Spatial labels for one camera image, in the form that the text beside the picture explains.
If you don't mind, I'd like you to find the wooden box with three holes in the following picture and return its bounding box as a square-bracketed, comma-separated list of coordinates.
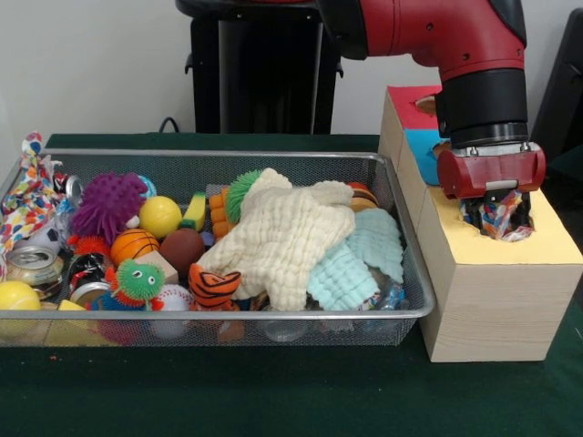
[378, 85, 583, 363]

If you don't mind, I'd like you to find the dark green table cloth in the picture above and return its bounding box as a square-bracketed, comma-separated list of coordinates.
[544, 144, 583, 186]
[0, 132, 583, 437]

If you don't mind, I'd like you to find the smooth yellow ball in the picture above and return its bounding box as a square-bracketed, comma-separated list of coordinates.
[138, 195, 183, 239]

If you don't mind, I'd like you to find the orange tiger striped toy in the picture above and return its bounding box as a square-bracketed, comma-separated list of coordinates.
[188, 262, 242, 311]

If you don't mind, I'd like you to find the green spiky monster toy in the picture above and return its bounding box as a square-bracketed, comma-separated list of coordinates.
[86, 259, 166, 311]

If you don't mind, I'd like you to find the cream muslin cloth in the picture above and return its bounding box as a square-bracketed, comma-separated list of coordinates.
[198, 167, 356, 311]

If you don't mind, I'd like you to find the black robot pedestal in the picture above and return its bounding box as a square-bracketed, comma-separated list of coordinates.
[175, 0, 368, 136]

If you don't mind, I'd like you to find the confetti print cloth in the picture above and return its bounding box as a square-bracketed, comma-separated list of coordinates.
[459, 189, 537, 242]
[0, 131, 67, 256]

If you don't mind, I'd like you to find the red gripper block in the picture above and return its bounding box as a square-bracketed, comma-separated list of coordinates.
[436, 144, 547, 231]

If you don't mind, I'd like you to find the purple spiky ball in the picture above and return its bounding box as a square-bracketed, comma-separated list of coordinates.
[70, 171, 149, 245]

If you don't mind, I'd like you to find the orange toy basketball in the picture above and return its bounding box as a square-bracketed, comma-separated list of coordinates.
[110, 228, 161, 268]

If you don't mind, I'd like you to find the brown ball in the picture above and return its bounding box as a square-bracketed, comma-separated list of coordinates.
[159, 228, 207, 279]

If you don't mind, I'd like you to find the light blue muslin cloth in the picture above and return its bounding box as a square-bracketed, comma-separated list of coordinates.
[305, 208, 405, 311]

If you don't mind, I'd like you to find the yellow tennis ball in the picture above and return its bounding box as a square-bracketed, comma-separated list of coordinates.
[0, 280, 42, 311]

